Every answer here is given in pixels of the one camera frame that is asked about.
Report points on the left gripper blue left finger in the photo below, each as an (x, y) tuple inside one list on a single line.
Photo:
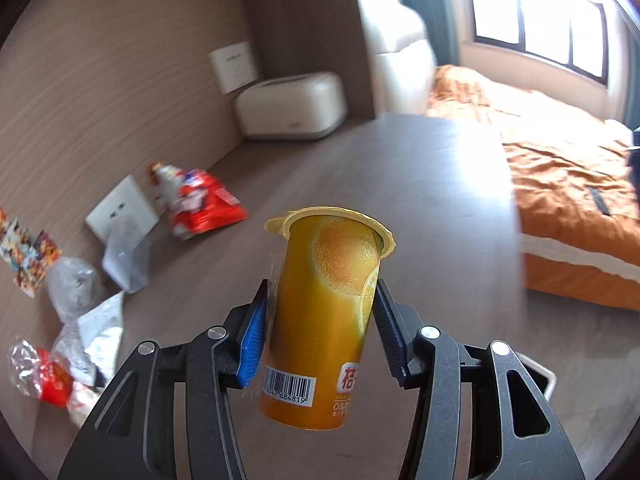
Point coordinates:
[(251, 336)]

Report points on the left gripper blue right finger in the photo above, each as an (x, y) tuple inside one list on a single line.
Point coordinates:
[(396, 326)]

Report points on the orange juice cup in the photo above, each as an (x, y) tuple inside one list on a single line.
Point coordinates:
[(324, 300)]

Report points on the silver white foil wrapper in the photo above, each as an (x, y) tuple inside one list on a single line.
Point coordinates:
[(87, 348)]

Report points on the clear plastic bottle red label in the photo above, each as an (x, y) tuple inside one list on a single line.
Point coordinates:
[(35, 374)]

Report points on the clear plastic bag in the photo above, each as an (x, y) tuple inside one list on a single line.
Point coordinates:
[(74, 288)]

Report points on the white trash bin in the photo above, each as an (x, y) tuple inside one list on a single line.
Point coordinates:
[(544, 378)]

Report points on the clear folded plastic piece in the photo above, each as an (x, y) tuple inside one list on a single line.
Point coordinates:
[(126, 261)]

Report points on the red snack wrapper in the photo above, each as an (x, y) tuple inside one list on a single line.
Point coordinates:
[(195, 202)]

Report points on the orange bed cover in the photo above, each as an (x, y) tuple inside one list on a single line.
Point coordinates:
[(555, 152)]

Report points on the black phone on bed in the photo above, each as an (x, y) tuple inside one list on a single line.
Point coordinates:
[(599, 201)]

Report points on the white tissue box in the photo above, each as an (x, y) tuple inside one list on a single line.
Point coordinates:
[(301, 107)]

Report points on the anime sticker strip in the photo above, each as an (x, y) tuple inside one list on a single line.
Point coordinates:
[(29, 257)]

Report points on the beige padded headboard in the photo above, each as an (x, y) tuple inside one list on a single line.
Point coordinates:
[(401, 59)]

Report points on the dark framed window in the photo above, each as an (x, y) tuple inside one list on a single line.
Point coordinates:
[(570, 33)]

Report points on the lower white wall socket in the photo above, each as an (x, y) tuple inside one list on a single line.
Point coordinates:
[(125, 201)]

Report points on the white wall socket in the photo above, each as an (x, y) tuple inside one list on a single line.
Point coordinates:
[(234, 66), (125, 201)]

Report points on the upper white wall socket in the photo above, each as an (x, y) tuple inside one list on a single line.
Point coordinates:
[(234, 66)]

